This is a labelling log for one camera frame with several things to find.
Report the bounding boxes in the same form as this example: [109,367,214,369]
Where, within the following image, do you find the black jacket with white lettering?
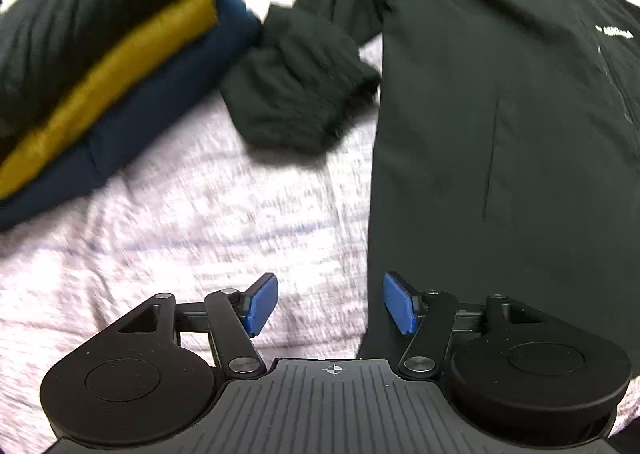
[221,0,639,361]

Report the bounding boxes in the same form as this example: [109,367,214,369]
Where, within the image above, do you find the mustard yellow folded garment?
[1,0,218,200]

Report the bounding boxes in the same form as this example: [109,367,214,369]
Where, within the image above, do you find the navy blue folded garment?
[1,0,260,231]

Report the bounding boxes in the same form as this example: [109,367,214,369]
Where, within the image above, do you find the black ribbed folded garment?
[1,0,172,139]

